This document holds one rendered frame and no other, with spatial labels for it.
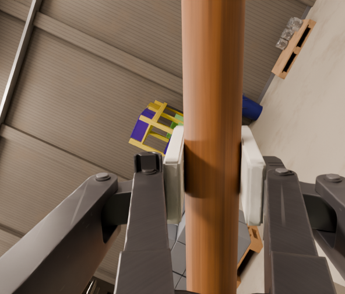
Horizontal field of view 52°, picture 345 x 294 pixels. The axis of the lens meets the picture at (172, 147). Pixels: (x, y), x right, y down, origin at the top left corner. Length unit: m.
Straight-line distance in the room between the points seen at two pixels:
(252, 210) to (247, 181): 0.01
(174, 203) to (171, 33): 7.76
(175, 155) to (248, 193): 0.04
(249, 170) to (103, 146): 8.36
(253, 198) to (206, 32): 0.08
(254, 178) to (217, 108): 0.04
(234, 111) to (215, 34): 0.04
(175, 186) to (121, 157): 8.32
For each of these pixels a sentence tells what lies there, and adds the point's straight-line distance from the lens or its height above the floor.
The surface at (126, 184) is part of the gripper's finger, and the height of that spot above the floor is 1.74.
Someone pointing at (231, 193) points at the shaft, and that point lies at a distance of 0.19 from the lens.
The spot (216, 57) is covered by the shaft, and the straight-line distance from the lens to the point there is 0.17.
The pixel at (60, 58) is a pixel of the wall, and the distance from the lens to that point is 8.46.
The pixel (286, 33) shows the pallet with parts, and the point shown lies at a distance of 7.66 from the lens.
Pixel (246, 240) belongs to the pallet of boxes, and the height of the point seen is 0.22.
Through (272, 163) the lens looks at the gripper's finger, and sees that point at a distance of 0.18.
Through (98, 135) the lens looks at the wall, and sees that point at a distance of 8.46.
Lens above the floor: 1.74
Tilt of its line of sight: 3 degrees down
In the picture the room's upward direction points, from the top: 65 degrees counter-clockwise
